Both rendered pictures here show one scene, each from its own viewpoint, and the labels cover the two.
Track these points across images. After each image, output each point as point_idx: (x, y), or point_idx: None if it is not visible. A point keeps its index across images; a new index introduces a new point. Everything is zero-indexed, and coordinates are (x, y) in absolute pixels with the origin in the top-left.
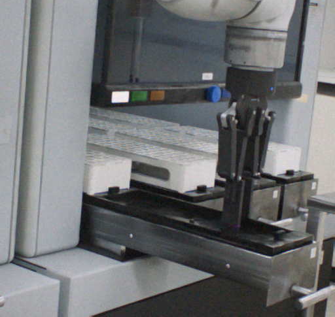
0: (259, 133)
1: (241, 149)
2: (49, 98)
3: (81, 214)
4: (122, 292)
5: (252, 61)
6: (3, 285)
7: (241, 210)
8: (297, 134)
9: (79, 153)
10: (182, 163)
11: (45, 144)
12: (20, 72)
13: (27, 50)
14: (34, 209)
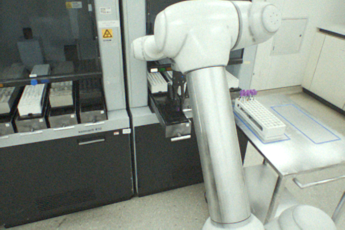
0: (182, 87)
1: (175, 91)
2: (131, 71)
3: (149, 97)
4: (152, 120)
5: (174, 69)
6: (114, 116)
7: (177, 107)
8: (244, 74)
9: (144, 83)
10: (179, 87)
11: (131, 82)
12: (120, 65)
13: (121, 60)
14: (130, 97)
